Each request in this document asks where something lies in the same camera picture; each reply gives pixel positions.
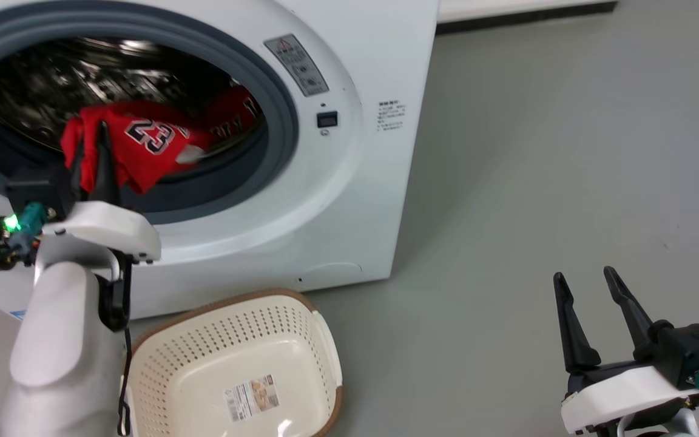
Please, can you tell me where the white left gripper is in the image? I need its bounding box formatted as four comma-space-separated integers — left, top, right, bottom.
34, 121, 162, 269

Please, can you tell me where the grey warning sticker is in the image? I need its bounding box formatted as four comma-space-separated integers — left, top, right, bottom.
263, 35, 330, 98

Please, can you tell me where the paper product label sticker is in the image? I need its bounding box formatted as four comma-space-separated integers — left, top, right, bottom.
223, 374, 281, 424

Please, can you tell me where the teal left camera cable plug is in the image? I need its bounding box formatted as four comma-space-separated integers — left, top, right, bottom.
2, 203, 48, 253

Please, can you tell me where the grey rubber door gasket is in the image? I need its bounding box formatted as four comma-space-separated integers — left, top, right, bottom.
0, 0, 300, 226

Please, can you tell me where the shiny steel washer drum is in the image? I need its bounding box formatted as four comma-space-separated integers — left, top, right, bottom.
0, 36, 265, 160

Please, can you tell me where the white front-load washing machine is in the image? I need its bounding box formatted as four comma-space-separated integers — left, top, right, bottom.
0, 0, 441, 320

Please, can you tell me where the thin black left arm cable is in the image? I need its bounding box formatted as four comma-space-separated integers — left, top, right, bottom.
116, 328, 133, 437

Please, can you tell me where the small printed text label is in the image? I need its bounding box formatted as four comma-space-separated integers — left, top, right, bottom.
377, 100, 408, 133

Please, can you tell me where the cream perforated laundry basket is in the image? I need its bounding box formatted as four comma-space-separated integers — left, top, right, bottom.
124, 288, 345, 437

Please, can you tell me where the white wall skirting board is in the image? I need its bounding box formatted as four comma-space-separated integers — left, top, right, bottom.
437, 0, 619, 25

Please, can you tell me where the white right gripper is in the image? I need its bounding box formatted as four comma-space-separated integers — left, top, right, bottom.
553, 266, 691, 435

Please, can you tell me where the red number 23 jersey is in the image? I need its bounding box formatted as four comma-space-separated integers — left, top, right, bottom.
60, 85, 264, 195

